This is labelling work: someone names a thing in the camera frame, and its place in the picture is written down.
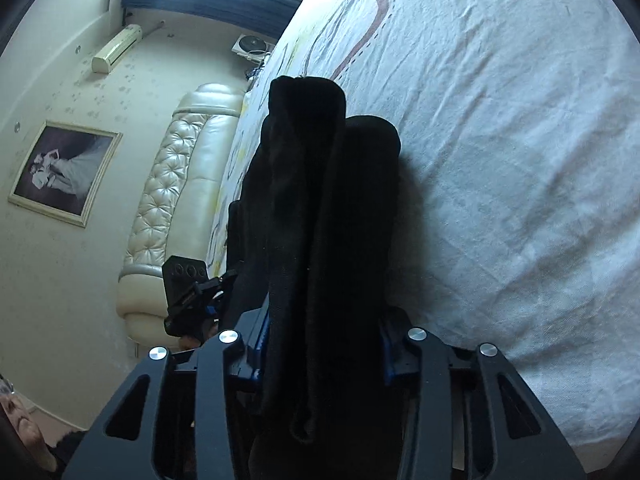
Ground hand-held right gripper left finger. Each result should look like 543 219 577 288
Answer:
62 310 273 480

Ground white box fan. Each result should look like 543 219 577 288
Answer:
231 33 273 67

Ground person's head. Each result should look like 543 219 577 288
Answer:
0 372 51 472

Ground printed white bed sheet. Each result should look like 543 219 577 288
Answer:
205 0 640 473

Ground black pants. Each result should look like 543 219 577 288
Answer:
220 75 416 480

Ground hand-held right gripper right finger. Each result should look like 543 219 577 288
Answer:
380 310 588 480

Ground framed wall picture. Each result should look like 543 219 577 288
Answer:
7 120 123 228

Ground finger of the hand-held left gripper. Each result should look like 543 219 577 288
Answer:
192 269 240 332

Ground dark blue curtain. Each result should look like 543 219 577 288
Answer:
122 0 301 41

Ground cream tufted leather headboard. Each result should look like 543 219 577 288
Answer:
116 82 248 353

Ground white wall air conditioner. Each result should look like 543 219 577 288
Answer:
91 24 144 74

